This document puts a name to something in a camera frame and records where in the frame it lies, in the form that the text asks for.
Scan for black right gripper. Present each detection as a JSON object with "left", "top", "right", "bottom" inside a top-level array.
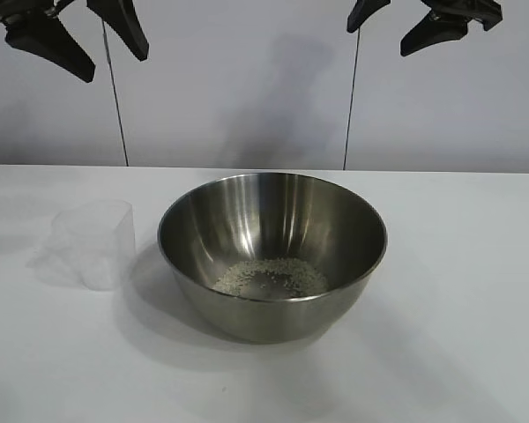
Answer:
[{"left": 346, "top": 0, "right": 503, "bottom": 57}]

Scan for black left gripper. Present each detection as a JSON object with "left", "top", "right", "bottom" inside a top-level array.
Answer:
[{"left": 0, "top": 0, "right": 150, "bottom": 84}]

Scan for clear plastic measuring cup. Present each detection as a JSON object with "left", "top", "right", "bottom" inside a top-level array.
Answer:
[{"left": 26, "top": 198, "right": 136, "bottom": 292}]

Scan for stainless steel mixing bowl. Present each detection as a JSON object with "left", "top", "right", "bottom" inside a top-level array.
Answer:
[{"left": 157, "top": 172, "right": 388, "bottom": 344}]

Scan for white rice grains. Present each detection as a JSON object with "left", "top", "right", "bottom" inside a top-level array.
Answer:
[{"left": 211, "top": 258, "right": 330, "bottom": 294}]

